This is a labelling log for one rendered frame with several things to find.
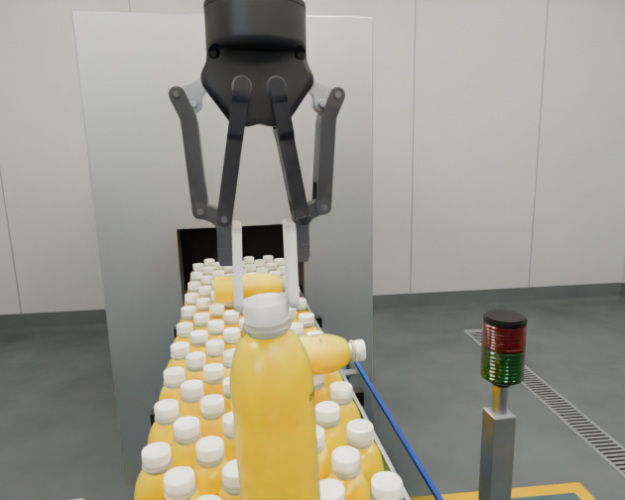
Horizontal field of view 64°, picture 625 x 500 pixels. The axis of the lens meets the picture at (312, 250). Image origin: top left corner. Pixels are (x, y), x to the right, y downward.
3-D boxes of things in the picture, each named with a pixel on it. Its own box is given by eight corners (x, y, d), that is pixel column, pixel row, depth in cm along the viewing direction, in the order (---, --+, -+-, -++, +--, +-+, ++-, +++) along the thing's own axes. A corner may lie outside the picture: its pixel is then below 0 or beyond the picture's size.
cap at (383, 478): (374, 482, 65) (374, 470, 65) (405, 488, 64) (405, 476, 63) (367, 502, 61) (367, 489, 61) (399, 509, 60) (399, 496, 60)
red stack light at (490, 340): (494, 356, 73) (496, 330, 72) (473, 339, 79) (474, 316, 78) (535, 352, 74) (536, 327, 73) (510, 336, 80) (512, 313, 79)
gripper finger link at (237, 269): (241, 225, 38) (231, 225, 38) (243, 312, 40) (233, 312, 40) (240, 219, 41) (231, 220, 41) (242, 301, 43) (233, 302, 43)
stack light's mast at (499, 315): (491, 425, 75) (496, 324, 72) (471, 404, 81) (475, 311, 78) (529, 420, 76) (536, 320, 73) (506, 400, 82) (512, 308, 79)
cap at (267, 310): (236, 330, 41) (234, 310, 40) (254, 314, 44) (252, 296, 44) (281, 332, 40) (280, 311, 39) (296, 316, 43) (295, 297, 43)
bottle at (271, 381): (230, 538, 43) (209, 334, 40) (260, 484, 50) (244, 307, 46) (309, 551, 41) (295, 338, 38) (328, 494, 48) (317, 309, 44)
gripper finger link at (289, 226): (282, 218, 42) (291, 217, 42) (286, 298, 43) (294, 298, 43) (286, 223, 39) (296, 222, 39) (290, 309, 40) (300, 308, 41)
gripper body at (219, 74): (192, -23, 33) (200, 124, 34) (320, -17, 34) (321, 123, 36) (198, 9, 40) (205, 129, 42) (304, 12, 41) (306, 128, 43)
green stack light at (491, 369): (493, 388, 74) (494, 356, 73) (472, 369, 80) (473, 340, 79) (532, 383, 75) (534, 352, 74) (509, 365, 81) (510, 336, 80)
